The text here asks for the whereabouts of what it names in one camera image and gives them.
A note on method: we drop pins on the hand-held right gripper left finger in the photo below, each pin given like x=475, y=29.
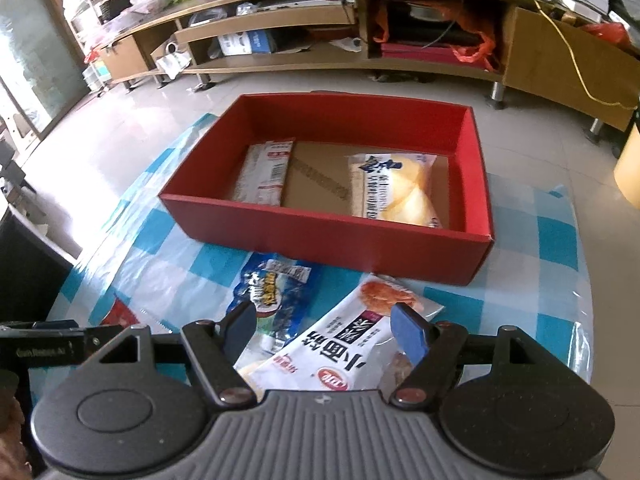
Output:
x=240, y=331

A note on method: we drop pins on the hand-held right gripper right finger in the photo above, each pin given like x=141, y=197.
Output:
x=407, y=336

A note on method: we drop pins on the blue clear snack packet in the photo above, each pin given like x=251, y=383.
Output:
x=272, y=285

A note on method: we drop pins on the white bread packet red logo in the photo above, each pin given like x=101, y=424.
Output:
x=340, y=340

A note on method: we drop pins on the red cardboard box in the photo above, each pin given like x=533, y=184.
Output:
x=320, y=235

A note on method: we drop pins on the black chair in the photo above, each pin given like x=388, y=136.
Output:
x=30, y=265

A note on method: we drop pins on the blue white checked tablecloth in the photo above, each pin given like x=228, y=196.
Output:
x=530, y=260

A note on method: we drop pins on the clear yellow bread packet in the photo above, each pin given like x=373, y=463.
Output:
x=400, y=190

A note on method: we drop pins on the white red barcode snack packet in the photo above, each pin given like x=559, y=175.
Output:
x=265, y=172

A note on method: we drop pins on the brown cardboard sheet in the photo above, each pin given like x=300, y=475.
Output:
x=315, y=175

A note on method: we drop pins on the yellow round stool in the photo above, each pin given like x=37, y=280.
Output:
x=629, y=165

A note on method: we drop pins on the blue white carton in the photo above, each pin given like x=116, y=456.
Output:
x=245, y=42

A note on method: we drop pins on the orange plastic bag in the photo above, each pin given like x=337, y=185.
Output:
x=475, y=42

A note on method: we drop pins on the wooden tv cabinet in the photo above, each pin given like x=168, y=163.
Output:
x=545, y=45

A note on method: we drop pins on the red plastic bag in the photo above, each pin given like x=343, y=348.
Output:
x=607, y=34

